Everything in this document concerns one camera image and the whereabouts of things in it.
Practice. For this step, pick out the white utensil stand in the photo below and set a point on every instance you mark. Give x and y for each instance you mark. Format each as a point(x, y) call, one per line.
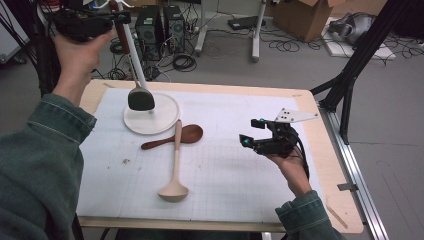
point(160, 120)

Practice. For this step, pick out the dark brown wooden rice spoon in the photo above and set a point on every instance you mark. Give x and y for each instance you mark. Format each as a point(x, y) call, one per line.
point(190, 134)

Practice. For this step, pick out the black metal frame stand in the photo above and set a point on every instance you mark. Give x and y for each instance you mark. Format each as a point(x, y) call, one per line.
point(360, 53)

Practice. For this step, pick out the brown cardboard box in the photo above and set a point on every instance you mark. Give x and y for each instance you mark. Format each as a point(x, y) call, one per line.
point(306, 18)

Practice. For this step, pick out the beige wooden ladle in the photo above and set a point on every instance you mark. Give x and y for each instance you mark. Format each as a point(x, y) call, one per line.
point(174, 191)

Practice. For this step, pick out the white grid foam mat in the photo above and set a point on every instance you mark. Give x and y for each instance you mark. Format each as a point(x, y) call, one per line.
point(233, 173)

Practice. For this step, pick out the black flat device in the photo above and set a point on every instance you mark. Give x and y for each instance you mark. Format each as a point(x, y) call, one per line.
point(245, 22)

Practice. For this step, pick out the black computer tower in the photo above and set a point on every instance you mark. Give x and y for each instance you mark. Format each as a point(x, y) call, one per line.
point(174, 28)
point(148, 31)

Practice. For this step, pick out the aluminium rail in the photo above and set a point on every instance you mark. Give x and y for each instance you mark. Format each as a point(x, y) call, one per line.
point(363, 186)

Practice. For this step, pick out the small metal bracket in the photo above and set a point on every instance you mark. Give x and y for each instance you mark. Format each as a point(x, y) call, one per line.
point(347, 187)

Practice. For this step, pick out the person's right hand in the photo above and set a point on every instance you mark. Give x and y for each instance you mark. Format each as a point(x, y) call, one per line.
point(293, 173)

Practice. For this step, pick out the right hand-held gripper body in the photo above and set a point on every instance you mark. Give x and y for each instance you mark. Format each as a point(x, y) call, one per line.
point(280, 140)

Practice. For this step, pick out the white stand leg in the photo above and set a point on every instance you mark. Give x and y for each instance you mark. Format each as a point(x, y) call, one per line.
point(256, 43)
point(201, 36)

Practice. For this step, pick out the person's left hand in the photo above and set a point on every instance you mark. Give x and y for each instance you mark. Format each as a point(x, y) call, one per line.
point(76, 63)

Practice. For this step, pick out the grey bag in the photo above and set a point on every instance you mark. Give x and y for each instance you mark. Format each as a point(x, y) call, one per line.
point(356, 26)

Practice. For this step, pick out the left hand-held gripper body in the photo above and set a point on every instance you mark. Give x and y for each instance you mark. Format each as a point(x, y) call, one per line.
point(81, 26)

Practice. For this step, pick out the black spatula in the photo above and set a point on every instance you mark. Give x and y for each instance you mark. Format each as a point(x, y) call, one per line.
point(141, 100)

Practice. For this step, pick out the white flat board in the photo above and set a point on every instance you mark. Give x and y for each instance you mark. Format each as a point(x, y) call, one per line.
point(386, 51)

